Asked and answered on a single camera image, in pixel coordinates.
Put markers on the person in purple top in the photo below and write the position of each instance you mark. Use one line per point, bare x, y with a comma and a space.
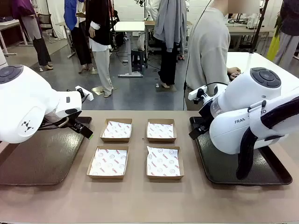
35, 28

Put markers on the background workbench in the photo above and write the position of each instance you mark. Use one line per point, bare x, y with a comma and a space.
243, 29

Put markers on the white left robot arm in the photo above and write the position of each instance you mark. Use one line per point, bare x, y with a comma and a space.
23, 105

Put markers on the person in dark top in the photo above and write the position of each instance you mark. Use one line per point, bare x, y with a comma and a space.
288, 35

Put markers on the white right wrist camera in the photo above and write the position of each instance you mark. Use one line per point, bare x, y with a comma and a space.
197, 92

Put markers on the large brown plastic tray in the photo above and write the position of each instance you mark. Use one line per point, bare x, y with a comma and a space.
46, 156

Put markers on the black stool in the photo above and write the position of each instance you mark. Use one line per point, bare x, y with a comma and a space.
139, 58

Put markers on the gold floor mat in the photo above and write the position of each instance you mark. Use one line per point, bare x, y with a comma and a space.
99, 89

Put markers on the white standing desk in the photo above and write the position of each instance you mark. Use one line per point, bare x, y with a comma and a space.
129, 26

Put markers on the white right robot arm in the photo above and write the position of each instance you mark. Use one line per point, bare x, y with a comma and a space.
224, 135

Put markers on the person in black jacket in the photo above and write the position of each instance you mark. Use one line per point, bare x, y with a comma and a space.
100, 46

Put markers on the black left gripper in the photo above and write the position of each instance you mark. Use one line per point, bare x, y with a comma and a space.
76, 122

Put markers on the person's right hand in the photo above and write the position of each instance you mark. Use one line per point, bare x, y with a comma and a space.
234, 70

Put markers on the person in grey cardigan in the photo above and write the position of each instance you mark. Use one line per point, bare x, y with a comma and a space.
169, 28

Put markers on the white side table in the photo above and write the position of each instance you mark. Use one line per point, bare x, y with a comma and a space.
9, 24

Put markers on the large white table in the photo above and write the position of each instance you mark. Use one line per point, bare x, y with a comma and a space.
245, 60

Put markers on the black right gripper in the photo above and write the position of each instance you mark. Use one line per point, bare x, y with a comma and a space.
206, 114

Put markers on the yellow bag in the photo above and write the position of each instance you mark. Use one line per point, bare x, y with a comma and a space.
273, 47

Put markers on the black tripod pole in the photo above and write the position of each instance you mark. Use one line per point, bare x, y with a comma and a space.
258, 30

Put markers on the black mesh chair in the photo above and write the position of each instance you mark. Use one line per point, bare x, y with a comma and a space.
44, 21

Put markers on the large black plastic tray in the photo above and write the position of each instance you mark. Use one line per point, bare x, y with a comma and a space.
224, 165

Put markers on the brown cardboard box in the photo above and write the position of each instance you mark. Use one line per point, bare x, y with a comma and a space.
116, 140
105, 177
164, 177
161, 140

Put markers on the person in blue top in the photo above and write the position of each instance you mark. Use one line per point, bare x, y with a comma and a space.
77, 35

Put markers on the person in beige sweater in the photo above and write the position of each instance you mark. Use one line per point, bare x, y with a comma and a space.
205, 46

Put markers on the person's right forearm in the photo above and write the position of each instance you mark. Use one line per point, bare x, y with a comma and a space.
223, 70

